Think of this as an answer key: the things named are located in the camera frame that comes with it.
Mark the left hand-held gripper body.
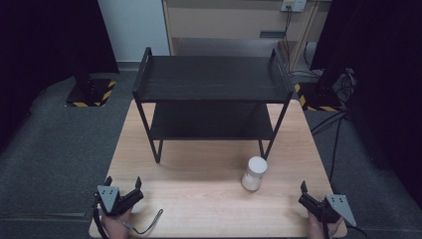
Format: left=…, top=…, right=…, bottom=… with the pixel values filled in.
left=95, top=184, right=145, bottom=217

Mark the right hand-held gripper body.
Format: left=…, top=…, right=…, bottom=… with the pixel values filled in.
left=298, top=191, right=358, bottom=228

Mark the white lidded jar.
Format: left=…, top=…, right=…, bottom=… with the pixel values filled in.
left=241, top=155, right=269, bottom=192

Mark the black two-tier shelf rack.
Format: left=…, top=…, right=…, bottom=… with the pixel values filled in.
left=131, top=46, right=295, bottom=164

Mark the person's left hand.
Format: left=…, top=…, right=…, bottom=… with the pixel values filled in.
left=101, top=208, right=133, bottom=239

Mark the person's right hand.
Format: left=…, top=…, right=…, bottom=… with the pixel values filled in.
left=307, top=211, right=343, bottom=239

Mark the hazard-striped stand base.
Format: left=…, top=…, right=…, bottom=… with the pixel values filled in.
left=294, top=82, right=343, bottom=113
left=65, top=77, right=117, bottom=109

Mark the black curtain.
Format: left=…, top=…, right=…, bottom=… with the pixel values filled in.
left=0, top=0, right=120, bottom=153
left=310, top=0, right=422, bottom=210

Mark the white power outlet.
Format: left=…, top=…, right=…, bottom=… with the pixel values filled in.
left=280, top=0, right=309, bottom=14

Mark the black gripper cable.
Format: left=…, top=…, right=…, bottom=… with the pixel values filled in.
left=344, top=224, right=369, bottom=239
left=92, top=193, right=109, bottom=239

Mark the grey wrist strap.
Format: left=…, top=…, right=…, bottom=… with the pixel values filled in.
left=118, top=208, right=164, bottom=236

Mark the black floor cable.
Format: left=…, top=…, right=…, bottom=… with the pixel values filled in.
left=310, top=111, right=349, bottom=135
left=327, top=116, right=344, bottom=183

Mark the tangle of cables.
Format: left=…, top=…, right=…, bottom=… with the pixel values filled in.
left=331, top=67, right=358, bottom=103

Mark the black outlet cable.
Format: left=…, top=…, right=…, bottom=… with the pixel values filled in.
left=281, top=5, right=295, bottom=69

